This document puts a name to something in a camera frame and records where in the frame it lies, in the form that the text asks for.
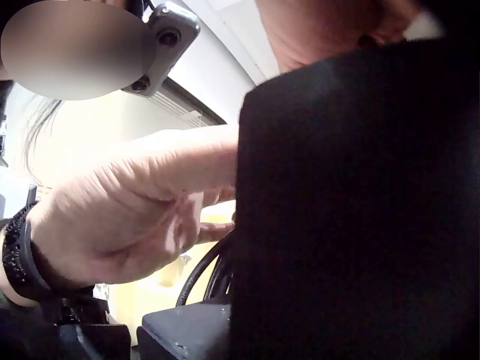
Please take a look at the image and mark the dark blue object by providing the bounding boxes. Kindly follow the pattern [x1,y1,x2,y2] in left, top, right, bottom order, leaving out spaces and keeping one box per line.
[56,322,132,360]

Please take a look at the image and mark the black cable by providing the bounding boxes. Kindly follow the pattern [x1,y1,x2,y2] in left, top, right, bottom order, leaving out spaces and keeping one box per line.
[179,233,236,303]

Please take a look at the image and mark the black wrist band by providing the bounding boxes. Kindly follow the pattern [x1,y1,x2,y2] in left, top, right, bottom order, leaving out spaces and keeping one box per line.
[1,201,110,327]

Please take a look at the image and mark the white ceiling air conditioner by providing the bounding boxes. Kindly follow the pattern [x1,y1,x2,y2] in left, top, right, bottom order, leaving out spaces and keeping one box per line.
[147,78,228,127]

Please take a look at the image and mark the person's left hand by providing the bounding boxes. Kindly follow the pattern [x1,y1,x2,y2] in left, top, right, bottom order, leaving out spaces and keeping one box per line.
[27,125,240,290]

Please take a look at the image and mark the person's left thumb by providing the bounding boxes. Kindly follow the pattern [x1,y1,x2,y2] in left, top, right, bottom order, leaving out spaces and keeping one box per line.
[127,125,240,201]

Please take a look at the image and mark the person's body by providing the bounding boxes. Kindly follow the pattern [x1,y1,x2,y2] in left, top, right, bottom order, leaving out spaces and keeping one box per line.
[6,88,240,199]

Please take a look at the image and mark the person's right hand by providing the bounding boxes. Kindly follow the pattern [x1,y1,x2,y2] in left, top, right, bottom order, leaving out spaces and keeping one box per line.
[257,0,446,74]

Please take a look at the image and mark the person's left fingers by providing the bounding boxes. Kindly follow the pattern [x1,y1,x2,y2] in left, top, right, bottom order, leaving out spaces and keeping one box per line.
[193,222,236,245]

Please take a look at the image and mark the large black object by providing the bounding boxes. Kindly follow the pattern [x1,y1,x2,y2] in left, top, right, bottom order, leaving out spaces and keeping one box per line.
[229,36,480,360]

